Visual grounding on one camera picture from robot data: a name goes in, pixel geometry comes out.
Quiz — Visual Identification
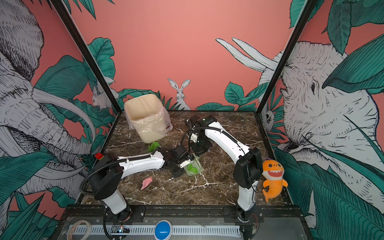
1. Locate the light green dustpan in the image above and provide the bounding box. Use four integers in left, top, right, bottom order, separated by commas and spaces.
184, 156, 205, 176

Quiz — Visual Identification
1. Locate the cream trash bin with bag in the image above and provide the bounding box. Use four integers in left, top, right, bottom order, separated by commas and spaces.
124, 94, 173, 144

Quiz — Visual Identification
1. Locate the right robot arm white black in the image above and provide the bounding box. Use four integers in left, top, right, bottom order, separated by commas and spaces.
185, 115, 263, 223

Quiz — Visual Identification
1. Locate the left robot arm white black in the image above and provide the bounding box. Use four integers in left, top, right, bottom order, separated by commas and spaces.
80, 145, 195, 216

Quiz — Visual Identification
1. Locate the green paper scrap far right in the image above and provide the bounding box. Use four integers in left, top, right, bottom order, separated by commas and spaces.
188, 164, 199, 176

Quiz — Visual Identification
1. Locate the green paper scrap near bin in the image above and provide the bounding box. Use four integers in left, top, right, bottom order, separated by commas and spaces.
148, 142, 161, 153

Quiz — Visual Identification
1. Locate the pink paper scrap lower left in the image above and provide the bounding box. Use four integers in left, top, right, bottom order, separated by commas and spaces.
141, 177, 153, 191

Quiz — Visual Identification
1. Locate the blue round button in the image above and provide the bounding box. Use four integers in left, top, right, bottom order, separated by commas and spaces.
154, 220, 173, 240

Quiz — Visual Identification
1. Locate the orange plush toy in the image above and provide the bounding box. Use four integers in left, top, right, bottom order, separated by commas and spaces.
262, 159, 288, 203

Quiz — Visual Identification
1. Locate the white slotted cable duct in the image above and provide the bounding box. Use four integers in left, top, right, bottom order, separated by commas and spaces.
67, 224, 241, 237

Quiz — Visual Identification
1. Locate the coiled clear cable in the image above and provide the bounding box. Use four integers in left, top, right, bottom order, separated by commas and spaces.
66, 220, 92, 240

